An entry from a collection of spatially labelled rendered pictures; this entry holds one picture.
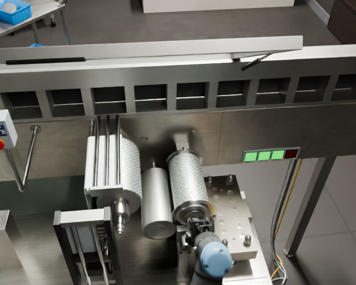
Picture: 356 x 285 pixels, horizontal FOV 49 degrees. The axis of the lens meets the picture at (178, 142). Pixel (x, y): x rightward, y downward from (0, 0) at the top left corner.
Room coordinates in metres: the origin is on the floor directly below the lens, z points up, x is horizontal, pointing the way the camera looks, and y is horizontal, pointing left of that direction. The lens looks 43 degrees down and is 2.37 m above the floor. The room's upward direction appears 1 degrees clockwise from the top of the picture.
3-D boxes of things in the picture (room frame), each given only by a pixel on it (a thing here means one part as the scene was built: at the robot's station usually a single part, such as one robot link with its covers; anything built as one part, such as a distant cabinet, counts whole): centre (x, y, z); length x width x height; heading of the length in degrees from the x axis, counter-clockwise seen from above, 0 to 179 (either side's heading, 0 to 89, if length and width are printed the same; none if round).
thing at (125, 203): (0.77, 0.18, 1.33); 0.06 x 0.06 x 0.06; 8
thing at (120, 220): (0.71, 0.18, 1.33); 0.06 x 0.03 x 0.03; 8
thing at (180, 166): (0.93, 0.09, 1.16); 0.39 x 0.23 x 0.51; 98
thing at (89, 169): (0.93, 0.29, 1.17); 0.34 x 0.05 x 0.54; 8
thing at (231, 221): (1.01, -0.22, 1.00); 0.40 x 0.16 x 0.06; 8
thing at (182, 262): (0.78, -0.03, 1.05); 0.06 x 0.05 x 0.31; 8
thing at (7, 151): (0.79, 0.49, 1.51); 0.02 x 0.02 x 0.20
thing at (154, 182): (0.93, 0.07, 1.17); 0.26 x 0.12 x 0.12; 8
